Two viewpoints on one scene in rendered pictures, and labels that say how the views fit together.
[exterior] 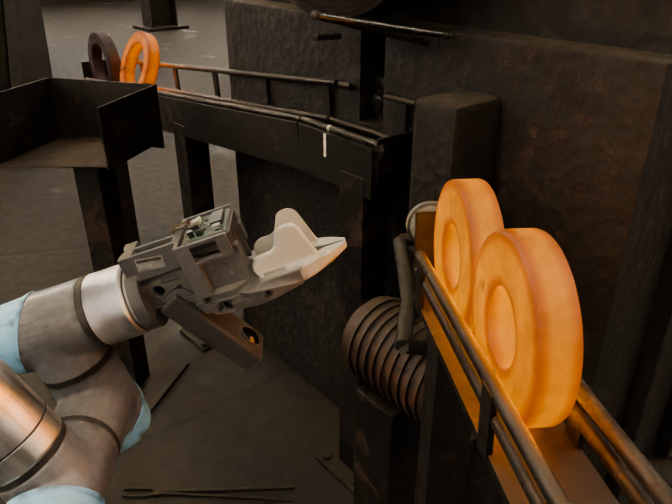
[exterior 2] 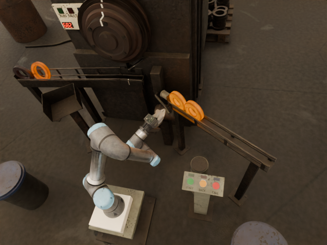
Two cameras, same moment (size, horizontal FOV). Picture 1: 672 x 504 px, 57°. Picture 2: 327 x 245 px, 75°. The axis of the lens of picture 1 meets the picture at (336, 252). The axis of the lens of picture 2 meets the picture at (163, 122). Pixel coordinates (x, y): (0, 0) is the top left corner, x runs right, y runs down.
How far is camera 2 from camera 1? 1.02 m
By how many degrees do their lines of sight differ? 34
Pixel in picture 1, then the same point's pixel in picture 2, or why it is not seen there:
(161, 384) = not seen: hidden behind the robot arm
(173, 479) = not seen: hidden behind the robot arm
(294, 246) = (161, 114)
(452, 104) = (157, 73)
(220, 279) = (154, 123)
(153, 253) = (146, 126)
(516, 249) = (193, 105)
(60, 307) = (137, 139)
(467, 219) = (180, 99)
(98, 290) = (141, 134)
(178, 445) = not seen: hidden behind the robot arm
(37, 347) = (136, 146)
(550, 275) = (198, 107)
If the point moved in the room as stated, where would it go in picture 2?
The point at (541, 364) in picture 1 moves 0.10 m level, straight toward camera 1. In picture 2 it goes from (200, 116) to (207, 128)
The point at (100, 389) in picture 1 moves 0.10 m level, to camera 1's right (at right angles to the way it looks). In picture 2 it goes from (143, 145) to (155, 137)
